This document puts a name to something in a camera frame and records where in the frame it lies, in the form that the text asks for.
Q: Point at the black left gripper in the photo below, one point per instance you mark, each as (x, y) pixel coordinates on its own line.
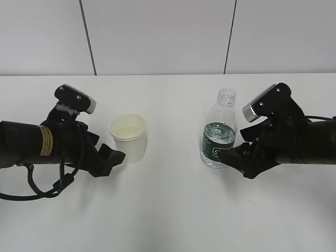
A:
(70, 142)

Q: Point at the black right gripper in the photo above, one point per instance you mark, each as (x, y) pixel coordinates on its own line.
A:
(264, 141)

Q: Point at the clear green-label water bottle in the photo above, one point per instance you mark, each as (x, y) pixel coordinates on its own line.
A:
(220, 128)

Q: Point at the white paper cup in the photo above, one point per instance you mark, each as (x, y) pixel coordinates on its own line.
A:
(129, 134)

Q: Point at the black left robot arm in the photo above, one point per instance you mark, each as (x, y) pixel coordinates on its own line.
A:
(21, 143)

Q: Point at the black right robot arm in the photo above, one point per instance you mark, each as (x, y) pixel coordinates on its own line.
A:
(314, 144)

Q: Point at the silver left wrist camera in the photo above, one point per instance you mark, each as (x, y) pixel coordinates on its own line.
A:
(75, 99)

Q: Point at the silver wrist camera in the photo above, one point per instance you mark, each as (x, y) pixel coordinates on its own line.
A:
(270, 100)
(75, 99)

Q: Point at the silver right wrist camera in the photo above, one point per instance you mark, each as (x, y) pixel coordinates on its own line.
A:
(270, 100)

